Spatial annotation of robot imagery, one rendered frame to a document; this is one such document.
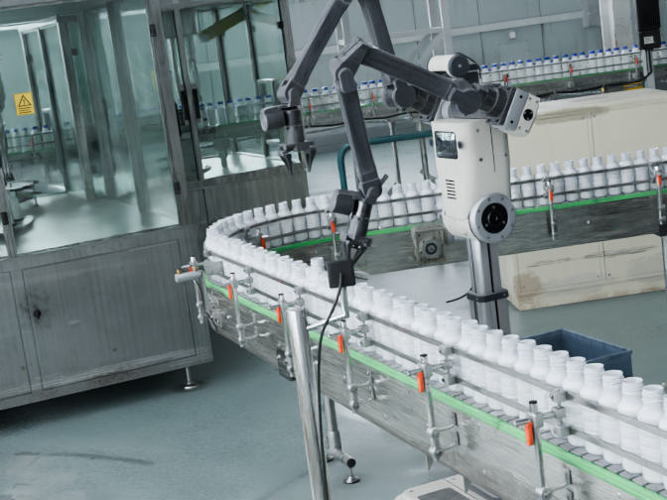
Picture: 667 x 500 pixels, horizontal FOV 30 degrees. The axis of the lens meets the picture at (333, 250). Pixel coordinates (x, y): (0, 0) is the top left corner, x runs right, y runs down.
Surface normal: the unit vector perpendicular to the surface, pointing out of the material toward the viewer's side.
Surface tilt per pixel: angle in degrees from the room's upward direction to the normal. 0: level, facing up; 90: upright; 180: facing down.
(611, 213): 91
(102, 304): 90
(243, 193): 90
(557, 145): 90
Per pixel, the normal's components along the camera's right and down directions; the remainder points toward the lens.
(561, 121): 0.08, 0.17
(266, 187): 0.39, 0.12
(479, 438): -0.91, 0.18
